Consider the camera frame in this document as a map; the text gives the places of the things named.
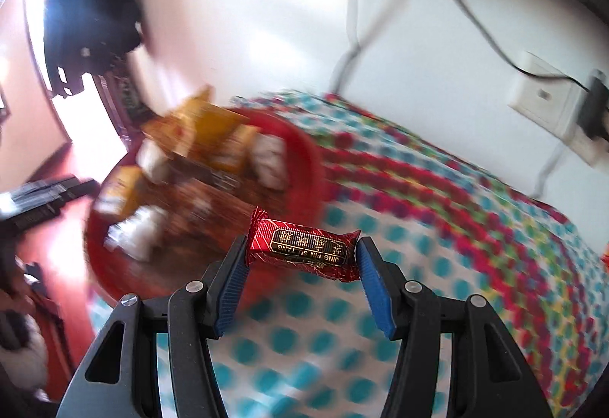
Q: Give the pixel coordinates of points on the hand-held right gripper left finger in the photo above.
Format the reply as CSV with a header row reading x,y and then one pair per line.
x,y
233,289

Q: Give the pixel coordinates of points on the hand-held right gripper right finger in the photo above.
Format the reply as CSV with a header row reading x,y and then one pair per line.
x,y
376,289

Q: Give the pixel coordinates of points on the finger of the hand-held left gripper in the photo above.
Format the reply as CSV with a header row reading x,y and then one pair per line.
x,y
71,188
38,214

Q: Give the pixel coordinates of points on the red candy bar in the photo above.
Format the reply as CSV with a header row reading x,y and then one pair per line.
x,y
304,246

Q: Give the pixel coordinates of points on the red round tray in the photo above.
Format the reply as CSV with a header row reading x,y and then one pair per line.
x,y
304,161

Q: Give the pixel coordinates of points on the yellow snack bag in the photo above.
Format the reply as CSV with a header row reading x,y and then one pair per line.
x,y
209,123

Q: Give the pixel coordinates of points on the polka dot tablecloth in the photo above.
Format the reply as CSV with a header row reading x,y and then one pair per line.
x,y
428,208

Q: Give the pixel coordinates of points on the white fluffy cloth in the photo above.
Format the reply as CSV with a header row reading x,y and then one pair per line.
x,y
24,351

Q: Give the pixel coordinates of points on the dark wooden furniture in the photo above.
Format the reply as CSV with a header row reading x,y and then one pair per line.
x,y
126,99

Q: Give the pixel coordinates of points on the black hanging jacket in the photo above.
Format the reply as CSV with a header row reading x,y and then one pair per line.
x,y
90,18

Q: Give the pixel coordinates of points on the black power adapter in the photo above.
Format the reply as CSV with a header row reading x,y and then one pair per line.
x,y
594,106

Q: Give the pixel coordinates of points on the white wall power outlet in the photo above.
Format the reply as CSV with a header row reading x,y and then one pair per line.
x,y
587,146

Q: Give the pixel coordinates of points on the white wall antenna socket plate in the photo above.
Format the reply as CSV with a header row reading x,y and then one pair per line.
x,y
542,89

